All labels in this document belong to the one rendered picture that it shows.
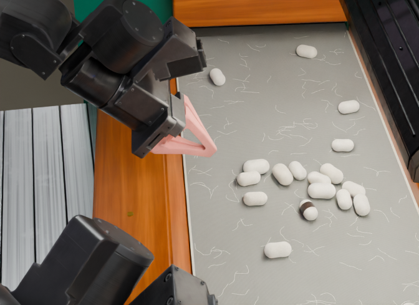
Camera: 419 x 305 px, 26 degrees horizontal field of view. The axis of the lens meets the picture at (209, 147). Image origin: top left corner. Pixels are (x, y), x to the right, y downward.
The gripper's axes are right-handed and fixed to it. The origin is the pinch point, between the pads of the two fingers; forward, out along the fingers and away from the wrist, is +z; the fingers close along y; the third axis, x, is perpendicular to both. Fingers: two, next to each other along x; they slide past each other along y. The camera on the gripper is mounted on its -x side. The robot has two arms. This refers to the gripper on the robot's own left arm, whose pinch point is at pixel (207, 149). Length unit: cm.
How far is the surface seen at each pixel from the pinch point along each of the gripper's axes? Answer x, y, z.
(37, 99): 92, 142, 24
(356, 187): -5.5, 3.1, 21.2
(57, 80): 88, 152, 28
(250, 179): 3.7, 6.3, 11.1
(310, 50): -5.2, 38.2, 21.1
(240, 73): 3.7, 34.9, 13.3
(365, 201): -5.9, 0.2, 21.5
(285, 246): 1.6, -7.4, 12.9
